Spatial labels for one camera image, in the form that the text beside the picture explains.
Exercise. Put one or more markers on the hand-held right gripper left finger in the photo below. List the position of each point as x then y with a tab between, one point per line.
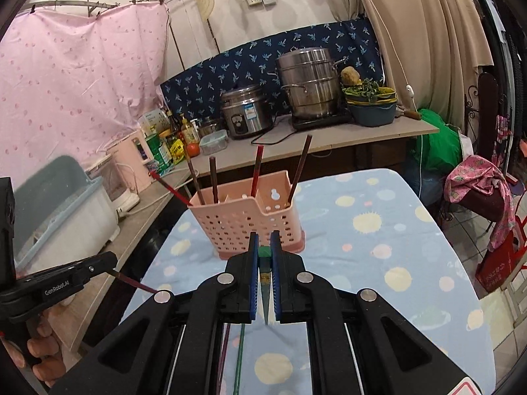
254	279

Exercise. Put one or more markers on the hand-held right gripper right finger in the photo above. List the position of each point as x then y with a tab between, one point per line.
276	279

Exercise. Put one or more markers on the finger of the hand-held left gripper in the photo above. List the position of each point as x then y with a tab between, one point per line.
99	261

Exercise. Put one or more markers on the green chopstick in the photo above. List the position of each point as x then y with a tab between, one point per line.
265	253
240	358

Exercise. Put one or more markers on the dark red chopstick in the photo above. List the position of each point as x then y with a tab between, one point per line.
224	358
136	284
300	164

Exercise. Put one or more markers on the pink perforated utensil basket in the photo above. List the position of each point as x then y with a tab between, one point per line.
230	222

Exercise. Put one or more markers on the person's left hand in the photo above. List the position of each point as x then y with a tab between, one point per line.
45	349

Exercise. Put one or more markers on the white tub with blue lid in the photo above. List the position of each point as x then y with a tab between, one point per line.
66	214

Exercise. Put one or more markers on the white kitchen appliance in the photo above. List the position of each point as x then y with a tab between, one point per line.
115	189

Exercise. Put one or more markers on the blue printed tablecloth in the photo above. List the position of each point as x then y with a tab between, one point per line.
370	230

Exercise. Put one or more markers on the green can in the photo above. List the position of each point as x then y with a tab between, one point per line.
158	154

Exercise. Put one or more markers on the yellow packet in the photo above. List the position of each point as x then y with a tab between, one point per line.
177	152

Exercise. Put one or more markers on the clear food container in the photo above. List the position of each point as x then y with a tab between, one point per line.
214	143

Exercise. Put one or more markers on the red tomato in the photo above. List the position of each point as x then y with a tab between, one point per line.
193	149

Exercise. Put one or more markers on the white packet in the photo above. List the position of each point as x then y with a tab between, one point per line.
150	121

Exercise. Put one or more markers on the yellow oil bottle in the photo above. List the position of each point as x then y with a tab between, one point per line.
190	135

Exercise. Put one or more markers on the dark sauce bottle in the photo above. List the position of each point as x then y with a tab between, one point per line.
171	121

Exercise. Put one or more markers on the small steel pot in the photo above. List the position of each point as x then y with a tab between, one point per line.
210	125

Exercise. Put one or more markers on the steel rice cooker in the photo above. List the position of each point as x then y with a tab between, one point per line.
247	115

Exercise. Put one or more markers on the black induction cooker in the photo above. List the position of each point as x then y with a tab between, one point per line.
329	121

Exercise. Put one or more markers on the pink dotted sheet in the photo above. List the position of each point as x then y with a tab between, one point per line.
74	82

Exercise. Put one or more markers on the blue basin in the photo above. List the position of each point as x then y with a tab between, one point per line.
372	115

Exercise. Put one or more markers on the steel steamer pot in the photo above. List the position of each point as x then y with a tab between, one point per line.
308	86

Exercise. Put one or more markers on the green leafy vegetables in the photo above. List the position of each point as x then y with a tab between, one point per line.
362	88

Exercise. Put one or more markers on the green plastic bag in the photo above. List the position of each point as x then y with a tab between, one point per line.
440	144

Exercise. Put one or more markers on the navy floral cloth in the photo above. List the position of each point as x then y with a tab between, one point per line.
230	66

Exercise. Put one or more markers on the brown root vegetable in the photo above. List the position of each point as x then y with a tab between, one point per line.
350	76

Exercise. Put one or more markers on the pink floral cloth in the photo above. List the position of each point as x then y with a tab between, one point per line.
473	177

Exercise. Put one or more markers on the red shopping bag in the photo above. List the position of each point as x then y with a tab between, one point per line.
502	263

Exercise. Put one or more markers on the dark wooden chair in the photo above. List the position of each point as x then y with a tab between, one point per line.
488	107

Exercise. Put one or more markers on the beige curtain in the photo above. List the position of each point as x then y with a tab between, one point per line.
432	33

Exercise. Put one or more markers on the rack of hanging clothes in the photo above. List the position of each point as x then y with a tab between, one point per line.
506	28

